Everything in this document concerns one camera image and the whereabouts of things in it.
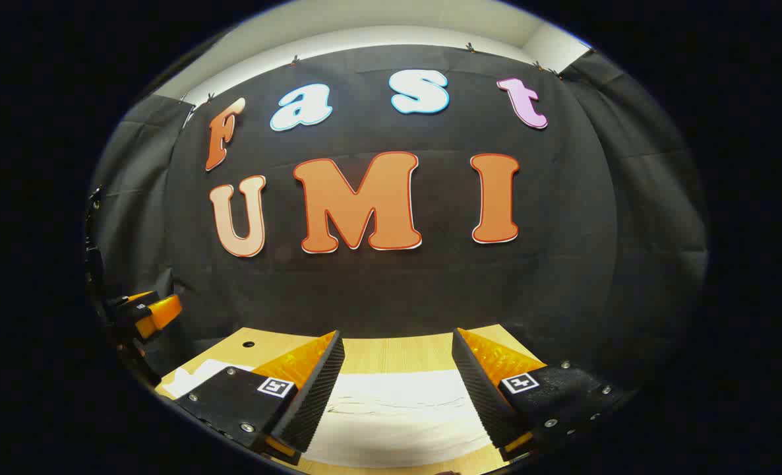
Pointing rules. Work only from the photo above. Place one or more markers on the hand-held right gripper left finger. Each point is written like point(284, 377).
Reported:
point(318, 389)

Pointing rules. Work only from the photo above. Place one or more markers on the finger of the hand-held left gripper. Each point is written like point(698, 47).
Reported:
point(139, 295)
point(163, 313)

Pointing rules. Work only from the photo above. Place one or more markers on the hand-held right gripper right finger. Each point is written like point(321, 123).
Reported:
point(480, 389)

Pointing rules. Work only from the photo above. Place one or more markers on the white jeans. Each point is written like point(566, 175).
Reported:
point(397, 422)

